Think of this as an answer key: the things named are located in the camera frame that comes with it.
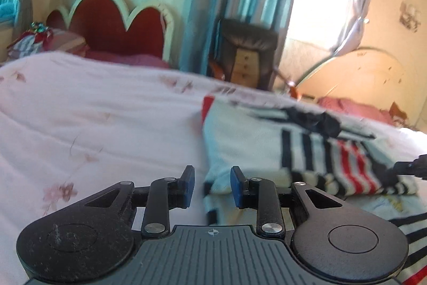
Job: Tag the red black white striped sweater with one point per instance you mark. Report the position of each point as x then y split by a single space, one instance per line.
345 158

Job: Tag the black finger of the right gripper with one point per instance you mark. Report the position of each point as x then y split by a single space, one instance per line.
416 168

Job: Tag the striped folded blanket stack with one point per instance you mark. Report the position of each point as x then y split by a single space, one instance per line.
41 38

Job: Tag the pink floral bed quilt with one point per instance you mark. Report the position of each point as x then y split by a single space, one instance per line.
72 127

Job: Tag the cream arched headboard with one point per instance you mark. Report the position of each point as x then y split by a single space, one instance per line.
369 76

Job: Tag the red scalloped headboard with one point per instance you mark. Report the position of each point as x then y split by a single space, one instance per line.
109 25

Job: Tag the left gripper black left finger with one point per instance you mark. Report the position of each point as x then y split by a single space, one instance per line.
90 239

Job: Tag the red pillow at headboard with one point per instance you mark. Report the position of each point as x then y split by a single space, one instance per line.
137 60

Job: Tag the black leather armchair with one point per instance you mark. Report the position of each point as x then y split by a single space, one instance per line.
244 55

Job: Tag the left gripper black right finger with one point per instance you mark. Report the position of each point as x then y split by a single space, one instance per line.
328 237

